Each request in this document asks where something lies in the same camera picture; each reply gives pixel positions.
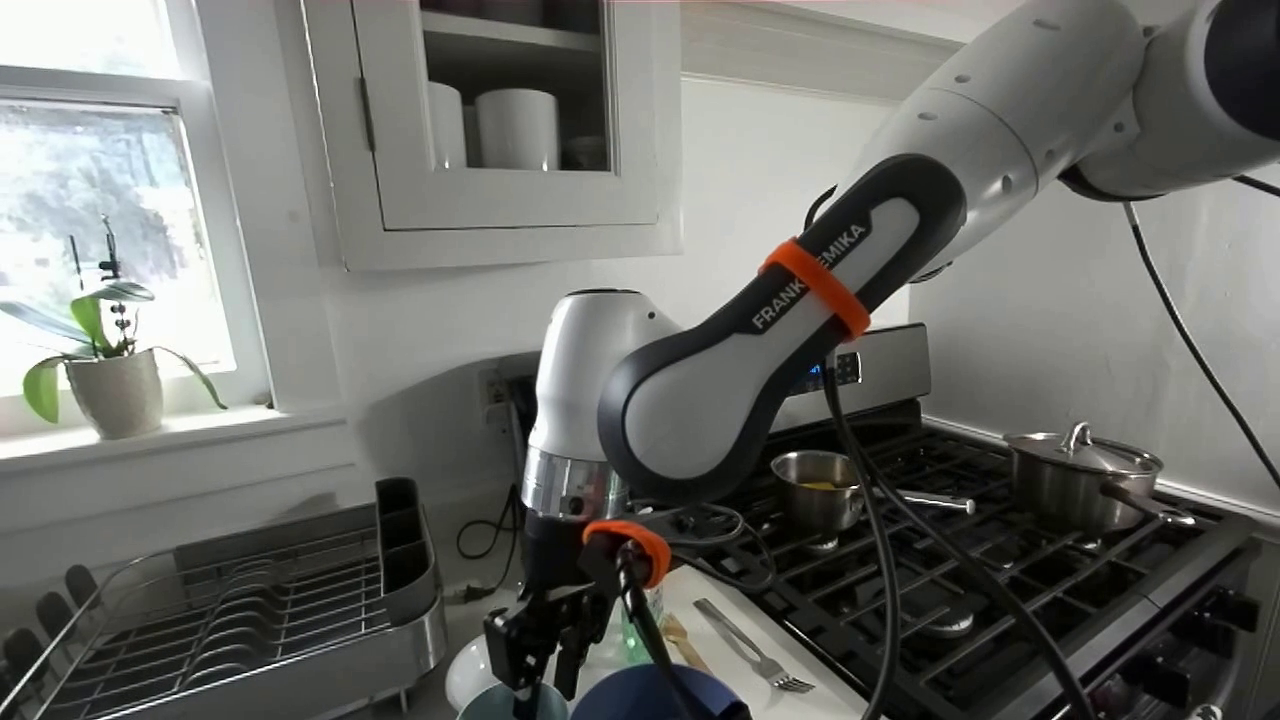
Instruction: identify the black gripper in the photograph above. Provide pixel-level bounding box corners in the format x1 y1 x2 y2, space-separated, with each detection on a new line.
484 512 617 699

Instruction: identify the light blue plastic cup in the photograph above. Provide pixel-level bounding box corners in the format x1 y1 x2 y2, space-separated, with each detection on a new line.
455 684 568 720

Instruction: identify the green soap pump bottle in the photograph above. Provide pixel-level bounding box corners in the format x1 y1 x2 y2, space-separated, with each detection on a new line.
591 608 648 667

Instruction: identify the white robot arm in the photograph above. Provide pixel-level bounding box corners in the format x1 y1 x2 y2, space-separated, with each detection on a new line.
484 0 1280 693

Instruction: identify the black coffee maker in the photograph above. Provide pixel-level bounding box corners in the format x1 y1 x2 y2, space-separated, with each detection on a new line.
487 351 540 561

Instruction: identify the white bowl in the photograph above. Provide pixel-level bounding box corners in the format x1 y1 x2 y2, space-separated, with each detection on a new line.
445 638 497 714

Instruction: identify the dark blue bowl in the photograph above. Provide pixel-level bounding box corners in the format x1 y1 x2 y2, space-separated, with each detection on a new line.
571 665 753 720

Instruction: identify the metal dish rack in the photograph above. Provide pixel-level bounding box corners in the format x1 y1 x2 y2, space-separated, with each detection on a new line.
0 480 445 720

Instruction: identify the small steel saucepan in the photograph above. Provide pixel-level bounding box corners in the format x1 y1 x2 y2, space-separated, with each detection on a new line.
767 443 982 543

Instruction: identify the stainless steel gas stove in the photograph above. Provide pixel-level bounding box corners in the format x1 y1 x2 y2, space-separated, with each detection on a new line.
680 326 1260 720

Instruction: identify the potted green plant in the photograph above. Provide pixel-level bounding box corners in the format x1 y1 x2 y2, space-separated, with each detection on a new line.
5 239 228 440

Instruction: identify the white canister in cabinet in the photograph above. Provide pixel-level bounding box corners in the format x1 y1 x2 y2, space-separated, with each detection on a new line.
476 87 559 173

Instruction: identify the lidded steel pot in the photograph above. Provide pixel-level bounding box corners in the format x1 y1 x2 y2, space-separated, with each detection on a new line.
1004 419 1192 536

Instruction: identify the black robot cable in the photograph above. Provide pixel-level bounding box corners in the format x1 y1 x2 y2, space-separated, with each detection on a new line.
585 173 1280 720

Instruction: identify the coffee maker power cord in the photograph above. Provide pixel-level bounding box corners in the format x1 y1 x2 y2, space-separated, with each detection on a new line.
451 480 527 608

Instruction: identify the grey wall cabinet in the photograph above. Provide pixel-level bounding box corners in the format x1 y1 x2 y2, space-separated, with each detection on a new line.
302 0 680 274

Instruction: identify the window frame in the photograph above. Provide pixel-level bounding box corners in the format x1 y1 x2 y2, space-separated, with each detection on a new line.
0 0 339 460

